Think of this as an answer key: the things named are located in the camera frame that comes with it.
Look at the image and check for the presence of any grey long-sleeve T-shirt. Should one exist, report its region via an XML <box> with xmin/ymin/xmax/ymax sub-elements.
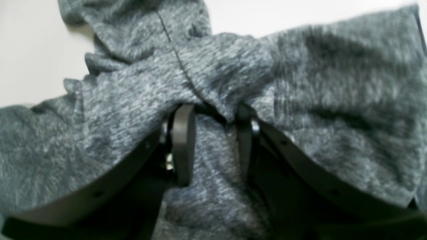
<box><xmin>0</xmin><ymin>0</ymin><xmax>426</xmax><ymax>240</ymax></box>

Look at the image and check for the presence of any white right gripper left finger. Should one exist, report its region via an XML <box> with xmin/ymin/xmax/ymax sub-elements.
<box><xmin>2</xmin><ymin>104</ymin><xmax>196</xmax><ymax>240</ymax></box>

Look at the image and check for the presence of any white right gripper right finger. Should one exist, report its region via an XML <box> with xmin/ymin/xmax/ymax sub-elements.
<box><xmin>236</xmin><ymin>103</ymin><xmax>426</xmax><ymax>240</ymax></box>

